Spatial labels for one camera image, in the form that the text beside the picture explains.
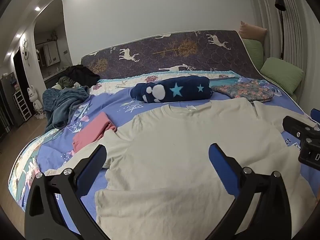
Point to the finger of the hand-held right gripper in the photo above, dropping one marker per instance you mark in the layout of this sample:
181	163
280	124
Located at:
293	126
316	117

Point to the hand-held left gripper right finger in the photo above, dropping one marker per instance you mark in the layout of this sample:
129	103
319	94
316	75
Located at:
222	167

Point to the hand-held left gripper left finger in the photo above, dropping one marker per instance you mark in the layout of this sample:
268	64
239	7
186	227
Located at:
92	170

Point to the cream t-shirt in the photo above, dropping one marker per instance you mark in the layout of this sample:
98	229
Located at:
180	142

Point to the black clothes pile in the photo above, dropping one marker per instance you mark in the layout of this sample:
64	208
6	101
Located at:
80	73

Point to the pink folded cloth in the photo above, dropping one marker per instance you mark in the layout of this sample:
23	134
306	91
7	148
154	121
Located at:
92	130

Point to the large green pillow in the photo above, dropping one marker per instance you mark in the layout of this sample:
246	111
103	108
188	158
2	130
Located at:
282	73

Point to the floral folded cloth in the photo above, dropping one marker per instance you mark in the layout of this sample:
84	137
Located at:
245	91

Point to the teal crumpled blanket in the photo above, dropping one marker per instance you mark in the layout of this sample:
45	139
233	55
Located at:
62	105

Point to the small green pillow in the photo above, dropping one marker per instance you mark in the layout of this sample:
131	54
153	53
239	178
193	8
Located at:
253	52

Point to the navy star-print rolled blanket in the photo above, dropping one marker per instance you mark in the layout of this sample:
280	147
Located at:
185	90

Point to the grey-green crumpled cloth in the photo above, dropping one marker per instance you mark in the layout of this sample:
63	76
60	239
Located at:
65	82

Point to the blue printed bed quilt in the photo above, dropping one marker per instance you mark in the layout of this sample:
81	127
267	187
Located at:
150	97

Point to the white shelf rack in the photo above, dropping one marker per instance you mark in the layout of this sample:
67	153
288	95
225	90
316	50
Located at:
22	105

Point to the white cat figurine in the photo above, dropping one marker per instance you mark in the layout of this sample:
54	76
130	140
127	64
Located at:
32	95

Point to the orange pillow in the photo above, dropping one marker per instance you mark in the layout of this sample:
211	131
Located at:
251	31

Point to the black floor lamp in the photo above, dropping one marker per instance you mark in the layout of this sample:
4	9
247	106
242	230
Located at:
279	3

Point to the purple deer-print mattress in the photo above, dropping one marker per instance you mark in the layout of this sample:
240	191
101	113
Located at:
175	55

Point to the recessed ceiling spotlight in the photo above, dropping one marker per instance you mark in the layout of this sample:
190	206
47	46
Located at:
37	8

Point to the round wall decoration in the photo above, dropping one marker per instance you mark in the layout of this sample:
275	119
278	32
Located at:
25	52

